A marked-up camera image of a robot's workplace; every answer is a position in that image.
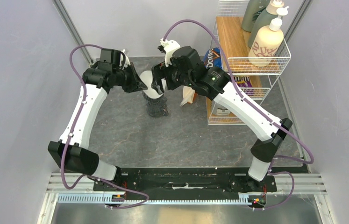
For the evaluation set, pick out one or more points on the green pump bottle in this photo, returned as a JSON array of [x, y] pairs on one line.
[[265, 18]]

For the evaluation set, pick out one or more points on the dark transparent coffee dripper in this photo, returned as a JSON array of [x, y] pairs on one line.
[[155, 100]]

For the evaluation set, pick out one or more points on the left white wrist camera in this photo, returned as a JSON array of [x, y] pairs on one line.
[[125, 62]]

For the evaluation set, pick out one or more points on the aluminium frame rail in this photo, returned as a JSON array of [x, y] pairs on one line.
[[300, 199]]

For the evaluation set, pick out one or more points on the cream pump bottle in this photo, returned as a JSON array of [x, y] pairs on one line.
[[266, 43]]

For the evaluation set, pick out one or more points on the stack of paper filters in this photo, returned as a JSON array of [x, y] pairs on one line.
[[188, 95]]

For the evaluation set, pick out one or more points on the dark green bottle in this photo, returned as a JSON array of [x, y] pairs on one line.
[[253, 10]]

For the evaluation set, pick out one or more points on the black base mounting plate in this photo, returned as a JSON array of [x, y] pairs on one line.
[[192, 183]]

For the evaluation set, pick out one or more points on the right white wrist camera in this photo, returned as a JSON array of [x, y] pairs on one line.
[[168, 48]]

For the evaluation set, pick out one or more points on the white paper coffee filter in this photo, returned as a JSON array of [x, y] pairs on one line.
[[147, 78]]

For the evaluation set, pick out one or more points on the yellow M&M's candy bag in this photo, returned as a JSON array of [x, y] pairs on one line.
[[244, 83]]

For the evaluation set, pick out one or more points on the white wire shelf rack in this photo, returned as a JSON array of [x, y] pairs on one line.
[[233, 40]]

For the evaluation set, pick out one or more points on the clear glass carafe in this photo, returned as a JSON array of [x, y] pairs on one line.
[[156, 109]]

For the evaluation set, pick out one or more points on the blue Doritos chip bag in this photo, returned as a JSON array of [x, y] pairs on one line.
[[212, 58]]

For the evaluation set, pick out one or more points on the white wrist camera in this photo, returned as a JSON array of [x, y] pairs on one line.
[[125, 62], [168, 48]]

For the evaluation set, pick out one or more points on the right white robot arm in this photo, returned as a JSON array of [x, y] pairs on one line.
[[184, 67]]

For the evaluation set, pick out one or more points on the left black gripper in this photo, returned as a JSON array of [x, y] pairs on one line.
[[135, 79]]

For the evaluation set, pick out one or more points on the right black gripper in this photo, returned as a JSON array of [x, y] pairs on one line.
[[160, 71]]

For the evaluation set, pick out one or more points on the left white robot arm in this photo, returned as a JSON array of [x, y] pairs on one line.
[[71, 152]]

